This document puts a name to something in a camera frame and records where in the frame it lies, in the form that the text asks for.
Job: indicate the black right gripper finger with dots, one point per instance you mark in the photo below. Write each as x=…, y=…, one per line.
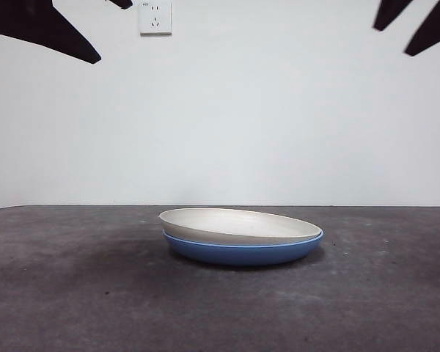
x=432, y=29
x=390, y=12

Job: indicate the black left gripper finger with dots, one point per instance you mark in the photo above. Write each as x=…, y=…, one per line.
x=121, y=3
x=40, y=25

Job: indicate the white round plate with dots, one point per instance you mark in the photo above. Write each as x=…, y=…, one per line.
x=242, y=225

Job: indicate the blue round plate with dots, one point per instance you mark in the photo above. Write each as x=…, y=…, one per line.
x=242, y=253

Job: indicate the white wall power socket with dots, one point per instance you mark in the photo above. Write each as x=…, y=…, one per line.
x=155, y=18

